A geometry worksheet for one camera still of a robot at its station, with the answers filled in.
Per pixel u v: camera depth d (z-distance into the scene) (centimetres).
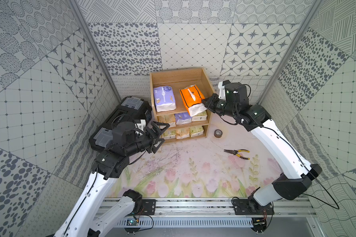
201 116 86
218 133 102
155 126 54
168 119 84
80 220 37
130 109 95
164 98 71
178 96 74
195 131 97
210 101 57
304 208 75
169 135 95
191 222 70
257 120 44
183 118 85
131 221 72
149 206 74
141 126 59
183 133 96
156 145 62
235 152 93
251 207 65
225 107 54
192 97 68
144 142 53
